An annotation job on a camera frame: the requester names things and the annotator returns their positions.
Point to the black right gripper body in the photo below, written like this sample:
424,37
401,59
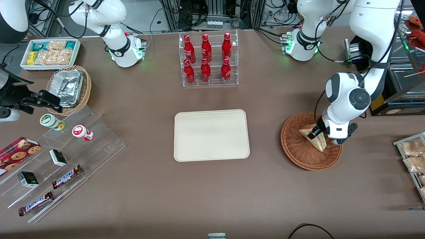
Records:
10,89

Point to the triangular layered sandwich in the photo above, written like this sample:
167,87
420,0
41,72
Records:
318,144

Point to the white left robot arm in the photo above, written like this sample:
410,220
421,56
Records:
372,33

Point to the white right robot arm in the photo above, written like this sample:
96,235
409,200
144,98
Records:
121,49

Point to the brown round wicker basket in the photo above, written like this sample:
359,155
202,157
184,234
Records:
298,156

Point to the light wicker basket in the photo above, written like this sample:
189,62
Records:
86,89

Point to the tray of packaged snacks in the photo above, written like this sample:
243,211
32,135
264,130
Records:
397,143

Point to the cream rectangular plastic tray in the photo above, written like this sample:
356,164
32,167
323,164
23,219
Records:
212,136

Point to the green lid sunflower cup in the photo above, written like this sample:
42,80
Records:
48,120

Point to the silver foil wrapped package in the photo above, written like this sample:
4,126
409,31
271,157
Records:
68,86

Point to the white rectangular snack bin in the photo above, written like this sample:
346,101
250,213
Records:
49,67

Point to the yellow snack packet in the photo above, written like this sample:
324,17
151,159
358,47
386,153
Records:
31,58

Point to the clear rice cracker bag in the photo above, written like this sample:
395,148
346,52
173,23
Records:
56,45
53,57

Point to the red lid yogurt cup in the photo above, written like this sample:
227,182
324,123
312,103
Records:
79,130

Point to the teal snack packet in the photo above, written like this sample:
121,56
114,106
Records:
37,46
70,44

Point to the red plaid cookie box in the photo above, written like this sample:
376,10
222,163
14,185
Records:
16,154

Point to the small black carton box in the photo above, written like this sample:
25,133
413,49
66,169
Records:
28,179
58,157

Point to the clear cracker snack bag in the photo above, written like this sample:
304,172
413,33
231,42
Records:
423,192
411,147
415,163
422,180

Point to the black food warmer appliance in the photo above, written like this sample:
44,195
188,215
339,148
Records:
411,106

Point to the clear acrylic stepped shelf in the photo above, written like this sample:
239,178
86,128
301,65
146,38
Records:
99,149

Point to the Snickers chocolate bar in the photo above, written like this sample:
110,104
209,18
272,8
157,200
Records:
66,177
36,203

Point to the bamboo skewer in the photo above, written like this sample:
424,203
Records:
413,74

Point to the red cola bottle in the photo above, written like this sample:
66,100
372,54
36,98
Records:
226,46
188,48
226,72
189,73
206,72
206,48

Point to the red sausage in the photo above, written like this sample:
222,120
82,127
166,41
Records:
415,20
418,35

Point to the clear acrylic bottle rack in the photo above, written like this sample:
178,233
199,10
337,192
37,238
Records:
216,56

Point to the small grey device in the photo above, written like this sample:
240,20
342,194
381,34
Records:
216,236

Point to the white power strip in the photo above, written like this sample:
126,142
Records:
214,24

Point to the metal equipment rack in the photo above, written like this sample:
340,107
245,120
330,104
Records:
172,16

